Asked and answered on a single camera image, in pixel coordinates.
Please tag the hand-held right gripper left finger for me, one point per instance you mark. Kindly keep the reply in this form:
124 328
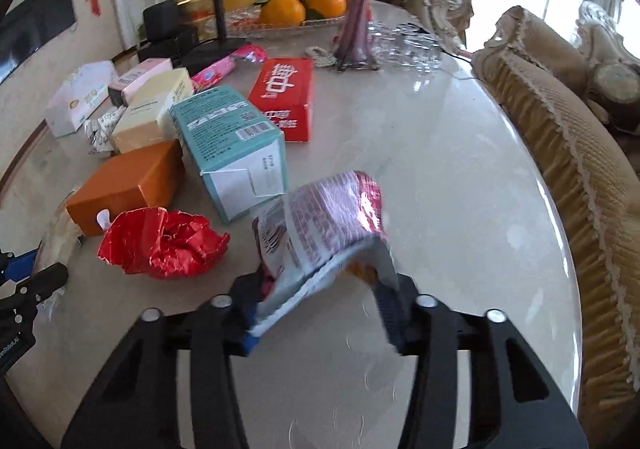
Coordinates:
240 309

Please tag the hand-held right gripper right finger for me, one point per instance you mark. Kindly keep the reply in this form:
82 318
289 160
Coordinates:
395 329

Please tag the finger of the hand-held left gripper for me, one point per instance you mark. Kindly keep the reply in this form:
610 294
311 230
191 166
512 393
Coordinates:
17 265
42 280

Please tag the foil snack packet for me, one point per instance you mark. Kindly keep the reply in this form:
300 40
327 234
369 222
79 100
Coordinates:
325 229

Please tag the clear plastic bag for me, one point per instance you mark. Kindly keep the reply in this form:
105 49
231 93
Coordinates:
57 234

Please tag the crumpled red foil wrapper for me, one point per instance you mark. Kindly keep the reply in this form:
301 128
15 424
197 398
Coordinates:
160 244

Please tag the orange cardboard box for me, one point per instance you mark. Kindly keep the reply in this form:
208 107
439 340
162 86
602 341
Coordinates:
125 189

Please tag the teal printed box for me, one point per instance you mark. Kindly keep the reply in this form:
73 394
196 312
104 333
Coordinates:
230 149

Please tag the crumpled silver wrapper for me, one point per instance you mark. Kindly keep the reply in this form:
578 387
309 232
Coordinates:
102 129

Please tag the white tissue box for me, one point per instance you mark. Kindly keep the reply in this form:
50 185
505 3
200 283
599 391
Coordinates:
75 99

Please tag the ornate white marble coffee table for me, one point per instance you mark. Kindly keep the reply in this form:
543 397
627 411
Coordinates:
425 154

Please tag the cream cardboard box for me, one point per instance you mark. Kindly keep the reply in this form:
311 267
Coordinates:
150 114

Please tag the flat red carton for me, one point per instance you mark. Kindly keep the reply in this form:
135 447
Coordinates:
285 96

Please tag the pale pink box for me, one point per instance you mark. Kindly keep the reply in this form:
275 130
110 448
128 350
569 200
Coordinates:
140 75

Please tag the pink plastic packet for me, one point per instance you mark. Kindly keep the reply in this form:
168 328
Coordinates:
220 70

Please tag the sofa with beige fringed cover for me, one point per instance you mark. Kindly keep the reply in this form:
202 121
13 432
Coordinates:
565 139

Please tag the flat black box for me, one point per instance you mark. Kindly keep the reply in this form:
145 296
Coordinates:
165 49

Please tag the small patterned wrapper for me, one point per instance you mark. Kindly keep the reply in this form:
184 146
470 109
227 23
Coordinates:
321 57

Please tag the set of clear glass cups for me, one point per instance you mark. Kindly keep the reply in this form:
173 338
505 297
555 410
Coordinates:
405 46

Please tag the black speaker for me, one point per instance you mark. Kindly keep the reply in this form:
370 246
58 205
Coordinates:
160 19

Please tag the glass fruit tray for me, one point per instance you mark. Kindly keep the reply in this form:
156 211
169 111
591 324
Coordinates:
247 23

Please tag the orange fruit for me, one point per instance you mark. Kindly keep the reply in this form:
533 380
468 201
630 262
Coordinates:
282 11
326 1

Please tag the purple glass vase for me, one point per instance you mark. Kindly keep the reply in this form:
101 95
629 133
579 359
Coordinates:
357 4

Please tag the round brown patterned cushion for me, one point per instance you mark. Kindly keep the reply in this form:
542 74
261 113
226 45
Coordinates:
617 79

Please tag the black wall television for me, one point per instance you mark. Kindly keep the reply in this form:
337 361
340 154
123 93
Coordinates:
45 14

